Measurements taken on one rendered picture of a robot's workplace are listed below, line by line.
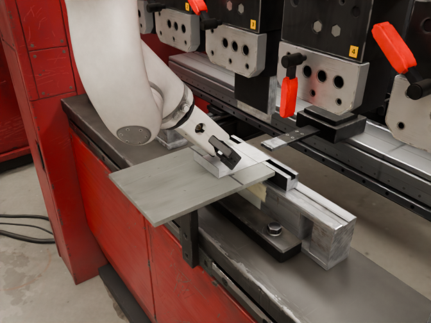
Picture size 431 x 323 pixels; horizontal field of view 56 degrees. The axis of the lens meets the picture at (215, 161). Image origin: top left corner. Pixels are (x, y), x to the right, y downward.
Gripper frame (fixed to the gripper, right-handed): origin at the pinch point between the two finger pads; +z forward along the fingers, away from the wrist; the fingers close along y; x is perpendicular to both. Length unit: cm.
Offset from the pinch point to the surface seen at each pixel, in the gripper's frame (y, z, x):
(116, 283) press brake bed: 72, 72, 66
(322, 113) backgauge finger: -0.2, 17.8, -22.5
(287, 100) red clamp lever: -15.4, -11.8, -10.7
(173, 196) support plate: -3.9, -6.9, 11.8
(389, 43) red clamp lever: -29.9, -20.7, -18.0
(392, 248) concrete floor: 16, 156, -24
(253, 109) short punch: 0.6, 0.1, -10.6
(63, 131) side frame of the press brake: 86, 15, 24
